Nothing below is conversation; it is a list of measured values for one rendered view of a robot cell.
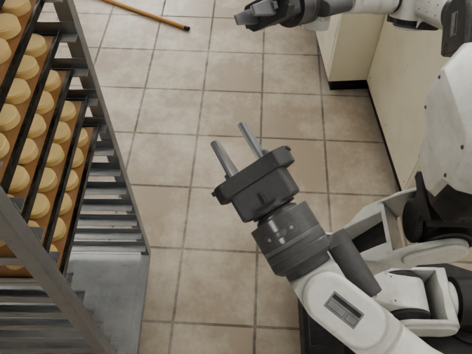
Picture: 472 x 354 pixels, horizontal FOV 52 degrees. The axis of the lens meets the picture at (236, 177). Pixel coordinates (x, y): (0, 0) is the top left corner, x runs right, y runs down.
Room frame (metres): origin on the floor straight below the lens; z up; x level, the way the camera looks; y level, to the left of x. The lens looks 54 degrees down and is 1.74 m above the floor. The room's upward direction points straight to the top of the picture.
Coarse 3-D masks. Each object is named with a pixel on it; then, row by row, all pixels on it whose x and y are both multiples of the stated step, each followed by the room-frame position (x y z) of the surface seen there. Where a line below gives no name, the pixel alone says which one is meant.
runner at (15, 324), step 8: (0, 320) 0.40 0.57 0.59; (8, 320) 0.40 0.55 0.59; (16, 320) 0.40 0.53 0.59; (24, 320) 0.40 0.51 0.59; (32, 320) 0.40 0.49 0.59; (40, 320) 0.40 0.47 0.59; (48, 320) 0.40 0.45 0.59; (56, 320) 0.40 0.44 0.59; (64, 320) 0.40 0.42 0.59; (96, 320) 0.40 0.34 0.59; (0, 328) 0.38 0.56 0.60; (8, 328) 0.38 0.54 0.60; (16, 328) 0.38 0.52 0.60; (24, 328) 0.38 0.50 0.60; (32, 328) 0.38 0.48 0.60; (40, 328) 0.38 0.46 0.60; (48, 328) 0.38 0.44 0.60; (56, 328) 0.38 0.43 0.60; (64, 328) 0.38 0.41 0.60; (72, 328) 0.38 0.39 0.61
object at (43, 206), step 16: (64, 112) 0.73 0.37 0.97; (64, 128) 0.68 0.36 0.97; (64, 144) 0.66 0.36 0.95; (48, 160) 0.60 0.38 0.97; (64, 160) 0.61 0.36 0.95; (48, 176) 0.56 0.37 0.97; (48, 192) 0.53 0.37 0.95; (32, 208) 0.48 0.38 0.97; (48, 208) 0.49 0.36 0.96; (32, 224) 0.45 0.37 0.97
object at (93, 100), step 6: (72, 90) 0.79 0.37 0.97; (78, 90) 0.79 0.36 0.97; (84, 90) 0.79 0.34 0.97; (90, 90) 0.79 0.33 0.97; (72, 96) 0.79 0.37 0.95; (78, 96) 0.79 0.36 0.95; (84, 96) 0.79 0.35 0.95; (90, 96) 0.79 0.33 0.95; (96, 96) 0.79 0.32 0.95; (90, 102) 0.78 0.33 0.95; (96, 102) 0.78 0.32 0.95
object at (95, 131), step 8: (96, 128) 0.78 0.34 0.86; (96, 136) 0.75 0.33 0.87; (88, 152) 0.70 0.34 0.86; (88, 160) 0.68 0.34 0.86; (88, 168) 0.65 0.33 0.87; (80, 184) 0.61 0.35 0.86; (80, 192) 0.59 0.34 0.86; (80, 200) 0.56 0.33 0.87; (80, 208) 0.55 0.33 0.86; (72, 216) 0.53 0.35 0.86; (72, 224) 0.51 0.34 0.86; (72, 232) 0.48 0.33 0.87; (72, 240) 0.47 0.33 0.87; (64, 248) 0.46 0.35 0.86; (64, 256) 0.44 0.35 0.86; (64, 264) 0.42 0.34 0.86; (64, 272) 0.40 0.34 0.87
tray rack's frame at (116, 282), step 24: (72, 264) 0.76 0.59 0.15; (96, 264) 0.76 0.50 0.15; (120, 264) 0.76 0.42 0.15; (144, 264) 0.76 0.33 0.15; (0, 288) 0.67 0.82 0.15; (24, 288) 0.67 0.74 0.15; (72, 288) 0.67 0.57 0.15; (96, 288) 0.67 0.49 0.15; (120, 288) 0.67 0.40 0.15; (144, 288) 0.67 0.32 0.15; (96, 312) 0.58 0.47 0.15; (120, 312) 0.58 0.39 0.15; (120, 336) 0.50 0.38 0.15
